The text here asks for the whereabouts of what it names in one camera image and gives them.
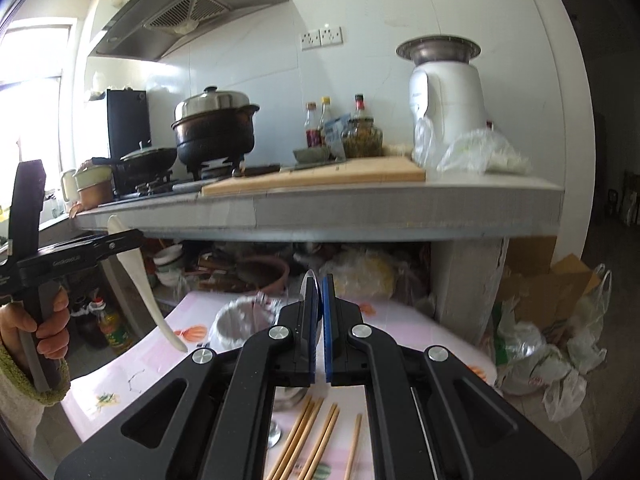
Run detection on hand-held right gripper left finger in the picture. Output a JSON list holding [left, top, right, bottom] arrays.
[[54, 274, 321, 480]]

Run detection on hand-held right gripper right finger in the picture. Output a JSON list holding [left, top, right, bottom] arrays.
[[322, 274, 583, 480]]

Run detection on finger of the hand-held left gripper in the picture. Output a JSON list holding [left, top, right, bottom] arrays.
[[97, 245, 143, 263], [87, 229, 145, 251]]

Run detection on white rice paddle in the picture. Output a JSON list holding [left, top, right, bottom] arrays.
[[106, 215, 189, 354]]

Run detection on steel utensil holder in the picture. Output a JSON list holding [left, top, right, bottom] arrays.
[[210, 292, 282, 354]]

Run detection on wooden chopstick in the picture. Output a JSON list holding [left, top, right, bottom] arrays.
[[276, 397, 323, 480], [298, 402, 335, 480], [307, 407, 342, 480], [344, 412, 363, 480], [265, 396, 313, 480]]

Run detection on person's left forearm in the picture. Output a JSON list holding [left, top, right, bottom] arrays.
[[0, 342, 72, 443]]

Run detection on person's left hand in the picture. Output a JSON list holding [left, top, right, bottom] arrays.
[[0, 287, 72, 361]]

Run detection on white cup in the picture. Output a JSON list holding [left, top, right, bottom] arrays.
[[59, 169, 79, 207]]

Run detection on stack of white bowls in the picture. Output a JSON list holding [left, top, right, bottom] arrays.
[[151, 244, 184, 287]]

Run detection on brown crock with lid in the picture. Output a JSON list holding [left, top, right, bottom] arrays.
[[73, 161, 115, 212]]

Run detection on yellow food in plastic bag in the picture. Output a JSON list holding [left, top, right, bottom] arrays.
[[324, 249, 402, 303]]

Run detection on clay pot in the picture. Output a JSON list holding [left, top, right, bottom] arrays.
[[236, 254, 291, 297]]

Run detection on gas stove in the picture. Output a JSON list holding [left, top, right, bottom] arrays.
[[111, 159, 247, 199]]

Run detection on cooking oil bottle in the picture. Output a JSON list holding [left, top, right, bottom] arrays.
[[89, 296, 134, 357]]

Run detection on black frying pan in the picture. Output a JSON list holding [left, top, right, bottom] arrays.
[[91, 141, 179, 182]]

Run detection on black panel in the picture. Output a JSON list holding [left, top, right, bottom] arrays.
[[106, 88, 152, 162]]

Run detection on kitchen window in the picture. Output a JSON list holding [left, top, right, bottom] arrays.
[[0, 22, 74, 177]]

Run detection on wooden cutting board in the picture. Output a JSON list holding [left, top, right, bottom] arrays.
[[201, 155, 427, 197]]

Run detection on kitchen cleaver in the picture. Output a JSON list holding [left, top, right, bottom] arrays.
[[231, 159, 347, 177]]

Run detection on small grey bowl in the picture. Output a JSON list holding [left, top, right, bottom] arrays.
[[293, 145, 332, 164]]

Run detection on glass pickle jar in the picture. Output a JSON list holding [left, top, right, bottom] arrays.
[[341, 117, 384, 159]]

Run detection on red label sauce bottle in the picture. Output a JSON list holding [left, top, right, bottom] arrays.
[[305, 102, 324, 149]]

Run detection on blue packet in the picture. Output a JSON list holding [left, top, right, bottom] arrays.
[[324, 114, 357, 147]]

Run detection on clear plastic bag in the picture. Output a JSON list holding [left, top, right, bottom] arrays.
[[413, 116, 442, 169]]

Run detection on yellow cap sauce bottle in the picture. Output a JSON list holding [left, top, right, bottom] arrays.
[[320, 96, 336, 147]]

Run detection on plastic bags on floor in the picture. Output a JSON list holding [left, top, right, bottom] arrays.
[[491, 269, 614, 423]]

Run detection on cardboard box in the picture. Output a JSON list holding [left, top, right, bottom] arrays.
[[499, 236, 602, 332]]

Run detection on crumpled white plastic bag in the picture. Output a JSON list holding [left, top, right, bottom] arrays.
[[436, 129, 532, 177]]

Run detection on steel range hood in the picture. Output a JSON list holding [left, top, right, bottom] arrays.
[[89, 0, 292, 62]]

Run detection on white kitchen appliance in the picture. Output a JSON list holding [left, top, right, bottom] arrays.
[[409, 59, 489, 161]]

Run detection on metal bowl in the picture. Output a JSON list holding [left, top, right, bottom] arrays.
[[395, 35, 482, 67]]

